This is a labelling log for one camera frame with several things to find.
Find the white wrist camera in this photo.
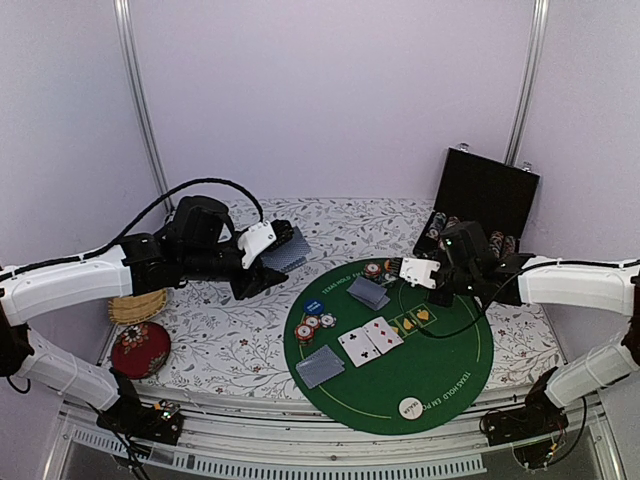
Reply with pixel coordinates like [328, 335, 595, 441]
[388, 257, 441, 290]
[237, 220, 294, 270]

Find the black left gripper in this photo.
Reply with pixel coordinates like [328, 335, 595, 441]
[182, 230, 289, 300]

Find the black poker chip case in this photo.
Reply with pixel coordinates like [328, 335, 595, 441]
[413, 148, 540, 258]

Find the round green poker mat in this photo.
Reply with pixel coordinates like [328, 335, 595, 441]
[284, 261, 494, 435]

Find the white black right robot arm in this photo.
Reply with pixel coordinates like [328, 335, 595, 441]
[419, 222, 639, 445]

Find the blue playing card deck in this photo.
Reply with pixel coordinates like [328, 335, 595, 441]
[261, 227, 311, 273]

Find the blue blind button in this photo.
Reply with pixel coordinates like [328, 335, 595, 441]
[303, 298, 325, 316]

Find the left aluminium frame post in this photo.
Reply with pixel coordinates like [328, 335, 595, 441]
[113, 0, 169, 194]

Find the aluminium frame post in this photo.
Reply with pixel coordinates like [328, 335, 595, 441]
[113, 0, 169, 194]
[504, 0, 550, 167]

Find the red floral round cushion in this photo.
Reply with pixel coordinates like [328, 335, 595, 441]
[110, 322, 171, 380]

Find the two of clubs card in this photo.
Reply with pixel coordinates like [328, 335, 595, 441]
[338, 327, 381, 368]

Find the white dealer button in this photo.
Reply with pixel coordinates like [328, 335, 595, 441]
[398, 397, 425, 420]

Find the woven bamboo basket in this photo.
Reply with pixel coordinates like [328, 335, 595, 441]
[108, 289, 167, 326]

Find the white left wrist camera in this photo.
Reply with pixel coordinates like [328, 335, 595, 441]
[237, 220, 294, 270]

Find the face-down card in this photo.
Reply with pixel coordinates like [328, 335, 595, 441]
[308, 345, 344, 377]
[360, 289, 390, 311]
[347, 276, 386, 298]
[295, 357, 333, 389]

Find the right aluminium frame post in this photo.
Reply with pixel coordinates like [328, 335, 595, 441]
[504, 0, 550, 167]

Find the single red five chip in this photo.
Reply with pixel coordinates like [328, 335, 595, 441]
[303, 316, 320, 330]

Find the floral white table cloth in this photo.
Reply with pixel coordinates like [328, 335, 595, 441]
[97, 198, 561, 401]

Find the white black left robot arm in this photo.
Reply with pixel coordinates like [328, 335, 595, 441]
[1, 195, 294, 444]

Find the three of diamonds card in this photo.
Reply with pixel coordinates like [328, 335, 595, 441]
[363, 316, 403, 354]

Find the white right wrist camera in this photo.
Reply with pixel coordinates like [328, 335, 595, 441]
[388, 257, 441, 290]

